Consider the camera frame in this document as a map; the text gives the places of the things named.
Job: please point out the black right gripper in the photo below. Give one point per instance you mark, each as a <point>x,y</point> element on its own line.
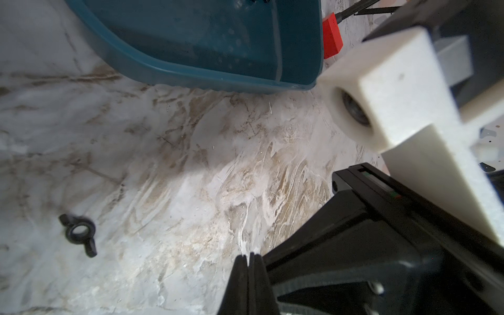
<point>377,247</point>

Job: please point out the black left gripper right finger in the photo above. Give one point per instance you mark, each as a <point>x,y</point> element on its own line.
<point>261,298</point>

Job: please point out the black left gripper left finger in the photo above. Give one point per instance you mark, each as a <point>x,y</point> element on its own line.
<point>235,299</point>

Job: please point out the black wing nut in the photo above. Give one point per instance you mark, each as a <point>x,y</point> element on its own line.
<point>80,231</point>

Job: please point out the teal plastic storage box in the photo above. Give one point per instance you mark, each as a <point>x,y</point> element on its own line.
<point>259,47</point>

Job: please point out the red block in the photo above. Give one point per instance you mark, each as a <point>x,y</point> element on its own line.
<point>332,40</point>

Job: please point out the black music stand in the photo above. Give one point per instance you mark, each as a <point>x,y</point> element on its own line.
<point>363,7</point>

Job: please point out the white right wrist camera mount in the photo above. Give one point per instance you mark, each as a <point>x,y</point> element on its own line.
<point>390,95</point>

